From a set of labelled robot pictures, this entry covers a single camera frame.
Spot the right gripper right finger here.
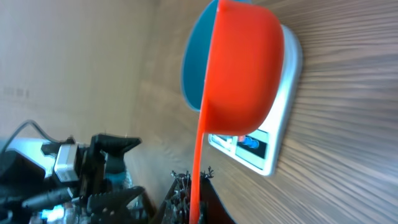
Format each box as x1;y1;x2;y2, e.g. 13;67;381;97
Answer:
197;166;236;224

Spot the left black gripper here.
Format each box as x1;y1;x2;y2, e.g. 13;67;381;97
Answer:
78;133;145;224

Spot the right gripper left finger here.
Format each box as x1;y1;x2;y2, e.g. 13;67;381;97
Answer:
155;170;192;224

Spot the red scoop with blue handle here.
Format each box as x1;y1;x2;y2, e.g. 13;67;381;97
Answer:
189;1;284;223

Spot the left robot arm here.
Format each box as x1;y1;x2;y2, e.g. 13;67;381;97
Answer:
1;134;154;223

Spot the white digital kitchen scale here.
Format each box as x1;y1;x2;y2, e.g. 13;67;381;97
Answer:
208;25;303;176

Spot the blue metal bowl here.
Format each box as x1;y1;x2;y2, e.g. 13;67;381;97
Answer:
180;0;218;111

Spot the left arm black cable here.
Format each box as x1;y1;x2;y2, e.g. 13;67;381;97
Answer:
0;119;60;156

